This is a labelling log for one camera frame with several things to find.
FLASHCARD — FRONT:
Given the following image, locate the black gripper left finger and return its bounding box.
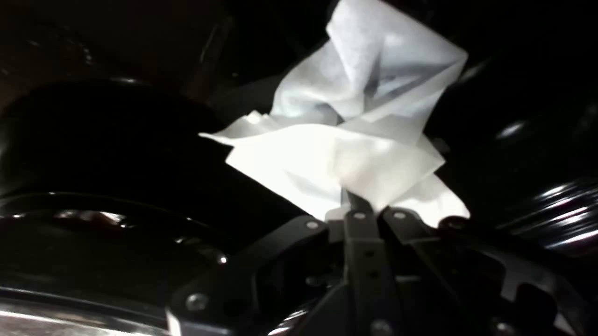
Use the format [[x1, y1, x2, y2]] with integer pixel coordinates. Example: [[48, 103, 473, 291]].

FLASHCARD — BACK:
[[168, 194, 400, 336]]

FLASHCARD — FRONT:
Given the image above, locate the coil stove burner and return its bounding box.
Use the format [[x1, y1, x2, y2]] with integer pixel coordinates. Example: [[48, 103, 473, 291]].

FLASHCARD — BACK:
[[499, 177, 598, 254]]

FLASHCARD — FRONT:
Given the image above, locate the white cleaning wipe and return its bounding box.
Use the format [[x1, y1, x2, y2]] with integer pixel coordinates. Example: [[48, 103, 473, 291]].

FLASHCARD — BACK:
[[211, 0, 469, 228]]

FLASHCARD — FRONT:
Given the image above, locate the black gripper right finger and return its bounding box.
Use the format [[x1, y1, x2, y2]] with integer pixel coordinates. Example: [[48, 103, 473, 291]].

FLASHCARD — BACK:
[[381, 207, 598, 336]]

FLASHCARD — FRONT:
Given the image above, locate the black electric stove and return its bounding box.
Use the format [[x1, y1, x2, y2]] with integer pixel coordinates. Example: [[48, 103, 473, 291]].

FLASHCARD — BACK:
[[0, 0, 598, 336]]

